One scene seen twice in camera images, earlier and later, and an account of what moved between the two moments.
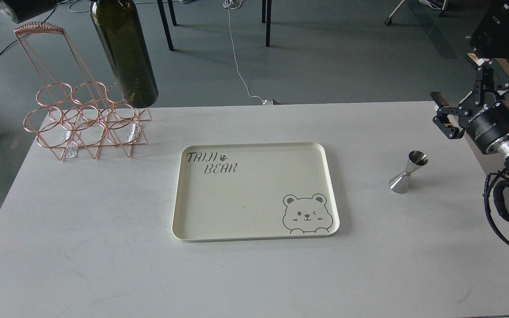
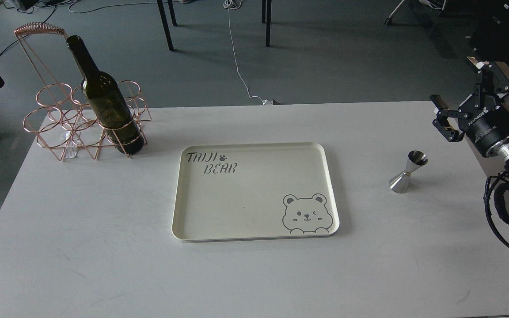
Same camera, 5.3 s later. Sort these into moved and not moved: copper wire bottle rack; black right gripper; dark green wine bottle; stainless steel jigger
Moved: dark green wine bottle
Not moved: copper wire bottle rack; stainless steel jigger; black right gripper
